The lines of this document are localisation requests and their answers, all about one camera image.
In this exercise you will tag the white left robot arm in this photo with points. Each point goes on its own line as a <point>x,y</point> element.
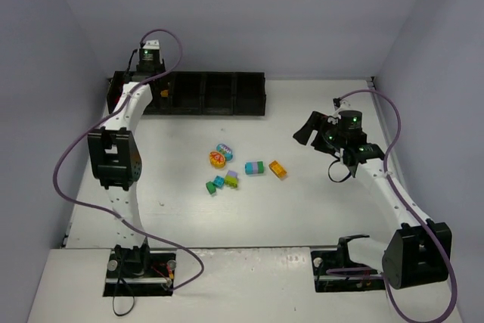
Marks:
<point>115,158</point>

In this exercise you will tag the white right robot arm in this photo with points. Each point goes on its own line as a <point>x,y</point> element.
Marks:
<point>419,249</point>

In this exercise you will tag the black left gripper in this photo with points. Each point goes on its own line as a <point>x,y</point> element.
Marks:
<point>160,86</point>

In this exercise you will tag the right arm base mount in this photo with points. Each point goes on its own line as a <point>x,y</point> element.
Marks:
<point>333,274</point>

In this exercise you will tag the teal flower lego block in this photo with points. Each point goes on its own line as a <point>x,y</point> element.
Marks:
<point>225,150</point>

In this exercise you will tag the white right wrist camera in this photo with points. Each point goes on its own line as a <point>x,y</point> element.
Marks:
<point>340,105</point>

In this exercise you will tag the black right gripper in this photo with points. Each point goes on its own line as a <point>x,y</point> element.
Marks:
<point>318,132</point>

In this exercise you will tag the orange flat lego plate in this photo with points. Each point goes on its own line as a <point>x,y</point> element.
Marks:
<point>277,169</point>

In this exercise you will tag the black divided bin row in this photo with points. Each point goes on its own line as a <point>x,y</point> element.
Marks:
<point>209,93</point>

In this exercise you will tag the green small lego brick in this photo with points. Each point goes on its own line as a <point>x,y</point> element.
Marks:
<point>211,188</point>

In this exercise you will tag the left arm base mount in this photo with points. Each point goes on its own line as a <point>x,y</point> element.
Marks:
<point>154,280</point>

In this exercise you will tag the lilac and lime lego stack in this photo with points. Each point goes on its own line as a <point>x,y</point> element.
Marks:
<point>231,179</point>

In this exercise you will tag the teal small lego brick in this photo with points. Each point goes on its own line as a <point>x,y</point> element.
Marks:
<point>219,181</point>

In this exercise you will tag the teal lilac green lego stack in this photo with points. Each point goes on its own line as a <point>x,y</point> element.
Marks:
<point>254,168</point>

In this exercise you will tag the orange butterfly lego block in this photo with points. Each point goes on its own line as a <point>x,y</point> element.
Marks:
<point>217,159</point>

